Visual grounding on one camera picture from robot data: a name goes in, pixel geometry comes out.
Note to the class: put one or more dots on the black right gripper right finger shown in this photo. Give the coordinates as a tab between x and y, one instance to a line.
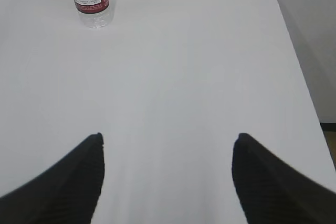
271	191

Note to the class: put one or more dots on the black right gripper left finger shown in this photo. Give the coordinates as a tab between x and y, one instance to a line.
67	192

